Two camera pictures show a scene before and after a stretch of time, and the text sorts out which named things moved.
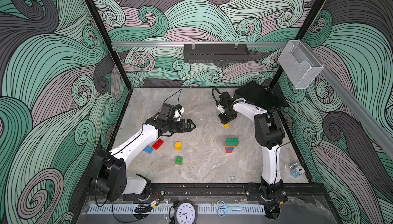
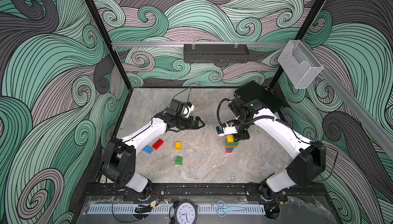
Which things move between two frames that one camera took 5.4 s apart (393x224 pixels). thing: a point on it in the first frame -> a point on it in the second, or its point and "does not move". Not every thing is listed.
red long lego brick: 158,144 does not move
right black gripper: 223,120 -> 243,135
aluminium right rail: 381,127 does not move
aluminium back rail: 252,44 does not move
